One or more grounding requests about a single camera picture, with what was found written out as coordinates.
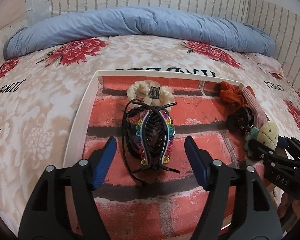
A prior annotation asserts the black cord bracelet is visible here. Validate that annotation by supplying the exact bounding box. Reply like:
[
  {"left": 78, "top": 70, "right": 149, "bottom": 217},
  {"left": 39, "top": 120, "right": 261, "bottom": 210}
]
[{"left": 121, "top": 99, "right": 178, "bottom": 187}]

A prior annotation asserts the pink floral pillow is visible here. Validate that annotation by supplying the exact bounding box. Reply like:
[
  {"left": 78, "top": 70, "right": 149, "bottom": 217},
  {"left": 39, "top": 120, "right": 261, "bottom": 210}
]
[{"left": 252, "top": 52, "right": 284, "bottom": 74}]

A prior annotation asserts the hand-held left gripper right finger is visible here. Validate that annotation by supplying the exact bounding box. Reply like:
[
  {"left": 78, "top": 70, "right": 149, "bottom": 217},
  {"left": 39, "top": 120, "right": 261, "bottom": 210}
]
[{"left": 184, "top": 135, "right": 283, "bottom": 240}]

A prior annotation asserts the black hair claw clip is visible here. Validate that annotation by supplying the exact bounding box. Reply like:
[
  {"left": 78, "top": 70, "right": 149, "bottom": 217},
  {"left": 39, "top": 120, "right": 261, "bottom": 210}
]
[{"left": 226, "top": 106, "right": 254, "bottom": 133}]

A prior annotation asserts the rainbow rhinestone hair claw clip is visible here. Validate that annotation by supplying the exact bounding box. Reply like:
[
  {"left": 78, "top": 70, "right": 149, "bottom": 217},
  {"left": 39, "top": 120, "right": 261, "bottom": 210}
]
[{"left": 131, "top": 107, "right": 180, "bottom": 175}]

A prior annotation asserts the red floral blanket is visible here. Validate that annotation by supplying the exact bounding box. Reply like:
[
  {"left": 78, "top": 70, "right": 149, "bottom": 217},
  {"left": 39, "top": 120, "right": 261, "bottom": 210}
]
[{"left": 0, "top": 36, "right": 300, "bottom": 240}]

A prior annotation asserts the cream scrunchie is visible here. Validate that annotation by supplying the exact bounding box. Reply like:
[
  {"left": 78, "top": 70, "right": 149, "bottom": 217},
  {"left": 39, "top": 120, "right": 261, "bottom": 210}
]
[{"left": 126, "top": 80, "right": 177, "bottom": 107}]

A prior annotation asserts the orange scrunchie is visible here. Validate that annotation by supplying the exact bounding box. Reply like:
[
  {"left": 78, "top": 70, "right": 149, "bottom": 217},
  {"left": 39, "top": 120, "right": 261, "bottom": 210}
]
[{"left": 219, "top": 81, "right": 248, "bottom": 108}]

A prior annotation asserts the blue rolled quilt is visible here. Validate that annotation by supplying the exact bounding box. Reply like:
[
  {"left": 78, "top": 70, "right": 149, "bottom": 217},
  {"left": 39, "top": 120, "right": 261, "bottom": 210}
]
[{"left": 4, "top": 6, "right": 276, "bottom": 60}]

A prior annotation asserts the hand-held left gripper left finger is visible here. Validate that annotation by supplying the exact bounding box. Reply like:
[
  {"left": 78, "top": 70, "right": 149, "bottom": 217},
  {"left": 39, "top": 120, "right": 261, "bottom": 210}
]
[{"left": 17, "top": 136, "right": 117, "bottom": 240}]

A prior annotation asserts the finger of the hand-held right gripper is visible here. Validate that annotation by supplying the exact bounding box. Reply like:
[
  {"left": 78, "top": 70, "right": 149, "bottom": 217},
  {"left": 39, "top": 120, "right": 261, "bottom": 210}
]
[
  {"left": 249, "top": 140, "right": 274, "bottom": 161},
  {"left": 277, "top": 136, "right": 300, "bottom": 159}
]

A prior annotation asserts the clear plastic sheet roll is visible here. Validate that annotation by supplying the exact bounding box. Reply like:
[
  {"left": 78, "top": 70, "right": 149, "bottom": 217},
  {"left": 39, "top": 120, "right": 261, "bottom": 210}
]
[{"left": 25, "top": 0, "right": 53, "bottom": 28}]

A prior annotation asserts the plush smiley face hair clip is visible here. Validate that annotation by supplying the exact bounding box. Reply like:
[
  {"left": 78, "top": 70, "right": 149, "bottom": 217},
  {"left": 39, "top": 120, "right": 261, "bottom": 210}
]
[{"left": 244, "top": 121, "right": 279, "bottom": 153}]

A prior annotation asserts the pale wooden headboard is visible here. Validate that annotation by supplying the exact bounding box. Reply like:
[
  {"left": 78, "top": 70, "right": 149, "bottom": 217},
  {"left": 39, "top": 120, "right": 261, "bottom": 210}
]
[{"left": 0, "top": 0, "right": 28, "bottom": 45}]

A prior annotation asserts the person's right hand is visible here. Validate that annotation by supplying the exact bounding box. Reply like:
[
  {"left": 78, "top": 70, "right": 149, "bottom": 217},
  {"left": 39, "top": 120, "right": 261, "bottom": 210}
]
[{"left": 277, "top": 192, "right": 300, "bottom": 233}]

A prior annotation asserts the white tray with brick-pattern lining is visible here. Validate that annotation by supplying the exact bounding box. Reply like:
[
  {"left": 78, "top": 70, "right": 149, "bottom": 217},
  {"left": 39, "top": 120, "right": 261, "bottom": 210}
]
[{"left": 64, "top": 69, "right": 278, "bottom": 240}]

